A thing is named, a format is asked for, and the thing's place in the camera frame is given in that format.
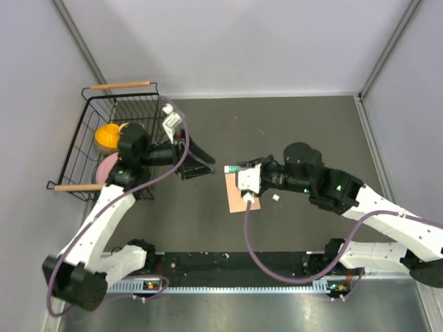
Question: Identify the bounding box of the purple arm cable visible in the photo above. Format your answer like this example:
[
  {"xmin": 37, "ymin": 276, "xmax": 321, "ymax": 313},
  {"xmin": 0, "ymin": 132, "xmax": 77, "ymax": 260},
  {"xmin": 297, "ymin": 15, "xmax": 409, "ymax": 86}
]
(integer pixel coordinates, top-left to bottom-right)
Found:
[
  {"xmin": 244, "ymin": 202, "xmax": 443, "ymax": 300},
  {"xmin": 46, "ymin": 95, "xmax": 191, "ymax": 317}
]

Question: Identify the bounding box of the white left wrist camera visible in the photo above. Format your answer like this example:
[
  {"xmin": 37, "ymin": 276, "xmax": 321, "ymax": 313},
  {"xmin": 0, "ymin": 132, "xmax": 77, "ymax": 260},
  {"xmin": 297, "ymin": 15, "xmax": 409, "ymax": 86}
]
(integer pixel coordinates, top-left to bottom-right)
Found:
[{"xmin": 162, "ymin": 103, "xmax": 182, "ymax": 144}]

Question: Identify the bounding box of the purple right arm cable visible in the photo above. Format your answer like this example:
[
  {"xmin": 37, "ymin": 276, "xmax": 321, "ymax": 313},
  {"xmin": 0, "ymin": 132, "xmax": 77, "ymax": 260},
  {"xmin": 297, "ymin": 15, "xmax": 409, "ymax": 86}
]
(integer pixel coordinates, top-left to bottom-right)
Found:
[{"xmin": 244, "ymin": 202, "xmax": 443, "ymax": 300}]

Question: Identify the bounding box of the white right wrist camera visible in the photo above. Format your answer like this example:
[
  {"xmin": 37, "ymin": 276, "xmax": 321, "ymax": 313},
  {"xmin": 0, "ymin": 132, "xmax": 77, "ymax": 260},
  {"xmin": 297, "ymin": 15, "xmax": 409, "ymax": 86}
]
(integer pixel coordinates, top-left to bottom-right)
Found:
[{"xmin": 235, "ymin": 164, "xmax": 262, "ymax": 203}]

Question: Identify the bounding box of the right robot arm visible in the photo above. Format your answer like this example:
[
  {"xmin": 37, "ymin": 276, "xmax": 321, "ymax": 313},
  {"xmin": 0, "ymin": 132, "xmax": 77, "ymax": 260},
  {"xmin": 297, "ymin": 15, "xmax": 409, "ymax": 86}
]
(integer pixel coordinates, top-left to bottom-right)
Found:
[{"xmin": 234, "ymin": 142, "xmax": 442, "ymax": 288}]

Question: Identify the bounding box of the white green glue stick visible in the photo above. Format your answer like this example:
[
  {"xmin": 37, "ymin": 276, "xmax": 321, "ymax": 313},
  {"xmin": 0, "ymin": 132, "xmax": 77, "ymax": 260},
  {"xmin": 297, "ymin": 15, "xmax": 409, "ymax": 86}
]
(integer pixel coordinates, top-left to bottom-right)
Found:
[{"xmin": 224, "ymin": 165, "xmax": 241, "ymax": 174}]

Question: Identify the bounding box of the black wire basket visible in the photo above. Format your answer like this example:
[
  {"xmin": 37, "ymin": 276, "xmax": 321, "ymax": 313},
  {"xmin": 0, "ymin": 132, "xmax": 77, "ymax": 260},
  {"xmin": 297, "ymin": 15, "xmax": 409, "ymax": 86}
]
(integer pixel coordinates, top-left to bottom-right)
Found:
[{"xmin": 46, "ymin": 81, "xmax": 163, "ymax": 201}]

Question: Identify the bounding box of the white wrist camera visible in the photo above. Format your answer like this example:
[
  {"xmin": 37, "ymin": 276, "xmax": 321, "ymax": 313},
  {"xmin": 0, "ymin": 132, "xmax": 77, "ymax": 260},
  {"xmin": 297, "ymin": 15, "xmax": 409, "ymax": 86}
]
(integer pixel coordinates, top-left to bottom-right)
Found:
[
  {"xmin": 162, "ymin": 103, "xmax": 182, "ymax": 144},
  {"xmin": 235, "ymin": 164, "xmax": 262, "ymax": 203}
]

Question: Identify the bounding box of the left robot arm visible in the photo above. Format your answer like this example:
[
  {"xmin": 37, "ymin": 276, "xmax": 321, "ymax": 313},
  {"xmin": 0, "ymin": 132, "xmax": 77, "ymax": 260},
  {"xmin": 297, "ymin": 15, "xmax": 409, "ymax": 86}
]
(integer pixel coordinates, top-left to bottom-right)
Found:
[{"xmin": 42, "ymin": 122, "xmax": 215, "ymax": 311}]

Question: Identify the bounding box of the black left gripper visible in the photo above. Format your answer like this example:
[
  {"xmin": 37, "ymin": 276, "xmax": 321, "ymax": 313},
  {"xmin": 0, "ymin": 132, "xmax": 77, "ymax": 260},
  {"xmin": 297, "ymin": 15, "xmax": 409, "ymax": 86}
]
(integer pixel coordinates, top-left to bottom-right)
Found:
[{"xmin": 140, "ymin": 127, "xmax": 217, "ymax": 181}]

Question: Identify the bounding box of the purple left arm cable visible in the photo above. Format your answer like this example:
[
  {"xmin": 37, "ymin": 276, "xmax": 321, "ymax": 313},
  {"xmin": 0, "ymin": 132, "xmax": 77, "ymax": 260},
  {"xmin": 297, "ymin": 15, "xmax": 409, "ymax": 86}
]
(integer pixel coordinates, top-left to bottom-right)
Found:
[{"xmin": 46, "ymin": 95, "xmax": 191, "ymax": 317}]

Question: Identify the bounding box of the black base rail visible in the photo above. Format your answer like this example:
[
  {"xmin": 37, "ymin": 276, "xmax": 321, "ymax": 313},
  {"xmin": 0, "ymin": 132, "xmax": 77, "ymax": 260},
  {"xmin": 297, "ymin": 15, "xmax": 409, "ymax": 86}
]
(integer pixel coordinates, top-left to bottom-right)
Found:
[{"xmin": 110, "ymin": 252, "xmax": 364, "ymax": 296}]

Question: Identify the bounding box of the orange bowl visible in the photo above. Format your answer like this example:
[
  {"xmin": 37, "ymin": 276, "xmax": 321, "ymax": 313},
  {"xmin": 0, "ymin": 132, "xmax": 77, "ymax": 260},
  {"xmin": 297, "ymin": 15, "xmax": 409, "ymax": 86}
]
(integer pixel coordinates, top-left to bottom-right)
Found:
[{"xmin": 94, "ymin": 123, "xmax": 120, "ymax": 156}]

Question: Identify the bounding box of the yellow mug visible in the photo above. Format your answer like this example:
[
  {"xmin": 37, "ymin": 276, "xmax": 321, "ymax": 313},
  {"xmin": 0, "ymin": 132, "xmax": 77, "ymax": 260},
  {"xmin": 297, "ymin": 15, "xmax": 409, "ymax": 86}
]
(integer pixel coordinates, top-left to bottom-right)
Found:
[{"xmin": 118, "ymin": 122, "xmax": 145, "ymax": 134}]

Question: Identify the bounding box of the pink plate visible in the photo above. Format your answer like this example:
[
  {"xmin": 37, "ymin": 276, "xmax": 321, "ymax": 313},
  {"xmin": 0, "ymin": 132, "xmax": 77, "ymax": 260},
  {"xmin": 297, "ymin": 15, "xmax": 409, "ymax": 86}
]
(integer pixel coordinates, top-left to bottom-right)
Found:
[{"xmin": 94, "ymin": 152, "xmax": 118, "ymax": 185}]

